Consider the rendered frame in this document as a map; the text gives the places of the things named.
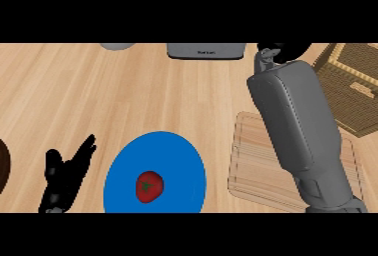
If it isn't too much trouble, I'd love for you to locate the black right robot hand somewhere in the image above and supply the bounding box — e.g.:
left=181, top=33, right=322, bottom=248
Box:
left=255, top=43, right=313, bottom=65

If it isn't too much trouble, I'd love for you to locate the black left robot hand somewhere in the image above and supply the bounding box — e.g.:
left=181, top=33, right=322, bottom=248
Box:
left=37, top=134, right=99, bottom=214

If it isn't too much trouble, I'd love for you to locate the brown wicker basket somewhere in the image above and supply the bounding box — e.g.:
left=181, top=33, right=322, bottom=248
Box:
left=311, top=43, right=378, bottom=139

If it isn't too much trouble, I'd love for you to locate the pale wooden cutting board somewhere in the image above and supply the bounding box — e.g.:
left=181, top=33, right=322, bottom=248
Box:
left=226, top=111, right=366, bottom=214

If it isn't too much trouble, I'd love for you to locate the dark brown round object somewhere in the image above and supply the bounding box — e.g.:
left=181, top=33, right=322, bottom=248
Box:
left=0, top=139, right=12, bottom=196

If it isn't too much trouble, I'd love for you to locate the grey rectangular appliance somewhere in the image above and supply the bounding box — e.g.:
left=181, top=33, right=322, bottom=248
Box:
left=165, top=43, right=248, bottom=61

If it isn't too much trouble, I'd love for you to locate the red tomato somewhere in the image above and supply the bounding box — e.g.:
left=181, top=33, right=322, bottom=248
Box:
left=134, top=170, right=165, bottom=204

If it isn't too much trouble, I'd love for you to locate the blue round plate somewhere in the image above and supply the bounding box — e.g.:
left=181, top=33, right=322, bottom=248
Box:
left=102, top=130, right=208, bottom=214

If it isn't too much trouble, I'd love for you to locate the grey round object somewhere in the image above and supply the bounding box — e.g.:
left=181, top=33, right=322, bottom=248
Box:
left=99, top=43, right=137, bottom=52

